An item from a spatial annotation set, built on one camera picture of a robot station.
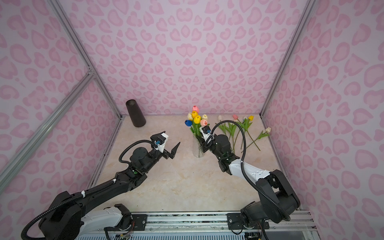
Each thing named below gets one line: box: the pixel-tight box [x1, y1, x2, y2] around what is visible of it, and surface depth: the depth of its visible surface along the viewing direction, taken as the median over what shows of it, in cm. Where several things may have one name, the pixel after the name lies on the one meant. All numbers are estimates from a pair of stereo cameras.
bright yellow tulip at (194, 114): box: [191, 110, 199, 119], surface depth 73 cm
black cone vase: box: [125, 99, 146, 128], surface depth 109 cm
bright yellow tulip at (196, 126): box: [193, 115, 202, 137], surface depth 72 cm
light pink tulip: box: [200, 119, 208, 127], surface depth 70 cm
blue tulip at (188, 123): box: [184, 119, 193, 127], surface depth 77 cm
